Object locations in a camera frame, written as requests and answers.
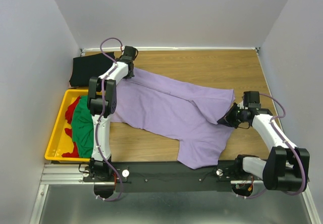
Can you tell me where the purple t shirt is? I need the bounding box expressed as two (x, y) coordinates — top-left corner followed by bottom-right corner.
(112, 69), (235, 169)

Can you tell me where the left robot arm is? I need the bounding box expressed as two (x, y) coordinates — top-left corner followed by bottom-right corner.
(87, 52), (137, 181)

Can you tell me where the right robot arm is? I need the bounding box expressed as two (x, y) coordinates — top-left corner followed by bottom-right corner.
(218, 103), (310, 195)

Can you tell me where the folded black t shirt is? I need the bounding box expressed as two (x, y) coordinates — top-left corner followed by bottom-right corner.
(69, 53), (113, 88)

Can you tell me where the green t shirt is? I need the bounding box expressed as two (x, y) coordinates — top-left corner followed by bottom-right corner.
(71, 95), (94, 158)

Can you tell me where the red t shirt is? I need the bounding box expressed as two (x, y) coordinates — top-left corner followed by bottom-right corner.
(62, 96), (81, 158)

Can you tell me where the yellow plastic bin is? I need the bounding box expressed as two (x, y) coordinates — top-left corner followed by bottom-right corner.
(44, 88), (90, 162)

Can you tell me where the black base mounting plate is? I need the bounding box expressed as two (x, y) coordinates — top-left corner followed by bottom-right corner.
(79, 160), (262, 198)

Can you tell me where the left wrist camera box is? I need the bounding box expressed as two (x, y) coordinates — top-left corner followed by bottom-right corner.
(122, 46), (139, 59)

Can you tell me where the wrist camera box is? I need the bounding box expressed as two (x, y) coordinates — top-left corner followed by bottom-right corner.
(243, 91), (261, 108)
(122, 46), (139, 59)

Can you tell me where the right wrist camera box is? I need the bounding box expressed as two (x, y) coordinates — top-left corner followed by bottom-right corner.
(243, 91), (261, 108)

